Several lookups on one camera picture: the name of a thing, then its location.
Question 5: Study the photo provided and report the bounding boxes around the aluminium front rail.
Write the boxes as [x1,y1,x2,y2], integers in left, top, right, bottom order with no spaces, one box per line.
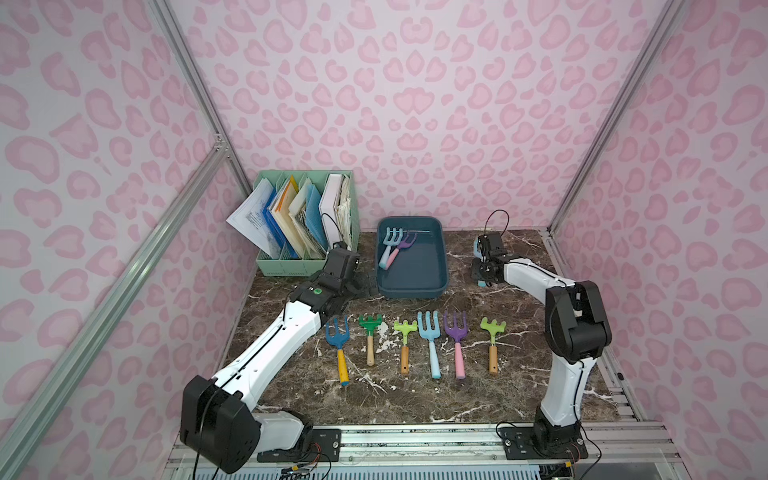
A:
[161,419,688,480]

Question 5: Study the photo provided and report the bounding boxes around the green file organizer crate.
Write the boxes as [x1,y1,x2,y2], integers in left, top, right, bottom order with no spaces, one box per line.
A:
[252,170,360,277]

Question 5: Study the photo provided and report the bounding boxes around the dark teal storage box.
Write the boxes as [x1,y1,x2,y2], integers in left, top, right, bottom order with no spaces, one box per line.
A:
[376,216,449,299]

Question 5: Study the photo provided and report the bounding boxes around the lime rake orange handle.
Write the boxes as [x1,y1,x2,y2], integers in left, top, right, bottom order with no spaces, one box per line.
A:
[393,320,418,377]

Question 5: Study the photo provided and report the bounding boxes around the orange book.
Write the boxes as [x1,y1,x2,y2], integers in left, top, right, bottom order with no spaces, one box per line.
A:
[269,175,306,259]

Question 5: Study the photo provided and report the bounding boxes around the light blue rake mint handle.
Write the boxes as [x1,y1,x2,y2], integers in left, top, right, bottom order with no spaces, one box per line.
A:
[417,310,441,379]

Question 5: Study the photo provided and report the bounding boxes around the blue rake yellow handle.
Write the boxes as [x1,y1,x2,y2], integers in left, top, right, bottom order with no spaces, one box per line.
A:
[325,316,350,386]

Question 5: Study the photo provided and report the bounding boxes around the purple rake pink handle small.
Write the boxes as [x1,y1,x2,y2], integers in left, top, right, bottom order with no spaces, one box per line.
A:
[384,231,418,270]

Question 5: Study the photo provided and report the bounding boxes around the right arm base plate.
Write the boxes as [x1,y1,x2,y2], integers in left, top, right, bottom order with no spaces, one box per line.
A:
[496,423,589,463]

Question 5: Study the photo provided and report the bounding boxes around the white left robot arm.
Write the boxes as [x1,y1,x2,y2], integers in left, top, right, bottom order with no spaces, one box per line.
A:
[180,244,361,474]

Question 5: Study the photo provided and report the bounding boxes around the white thick book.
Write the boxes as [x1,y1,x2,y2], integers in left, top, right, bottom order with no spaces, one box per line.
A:
[319,173,346,247]

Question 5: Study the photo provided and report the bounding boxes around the dark green rake wooden handle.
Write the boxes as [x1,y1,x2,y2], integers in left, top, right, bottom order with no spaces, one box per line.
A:
[359,314,383,367]

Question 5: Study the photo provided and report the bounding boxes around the teal book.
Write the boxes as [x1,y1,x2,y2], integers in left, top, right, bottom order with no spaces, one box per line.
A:
[289,178,328,259]

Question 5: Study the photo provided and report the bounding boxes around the teal rake mint handle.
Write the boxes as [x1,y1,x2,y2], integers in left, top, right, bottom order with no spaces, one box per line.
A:
[378,227,404,270]

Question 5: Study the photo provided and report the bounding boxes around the blue folder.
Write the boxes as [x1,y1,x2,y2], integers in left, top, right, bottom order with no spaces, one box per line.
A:
[262,190,297,259]

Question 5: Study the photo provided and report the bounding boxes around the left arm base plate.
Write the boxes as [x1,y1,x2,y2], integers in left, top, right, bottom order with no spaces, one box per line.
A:
[256,428,342,463]

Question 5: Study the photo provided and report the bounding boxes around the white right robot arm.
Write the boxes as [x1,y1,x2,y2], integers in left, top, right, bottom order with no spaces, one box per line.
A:
[471,232,612,456]

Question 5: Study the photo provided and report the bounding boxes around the white paper sheets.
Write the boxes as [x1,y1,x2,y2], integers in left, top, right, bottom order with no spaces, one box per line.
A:
[227,178,282,259]

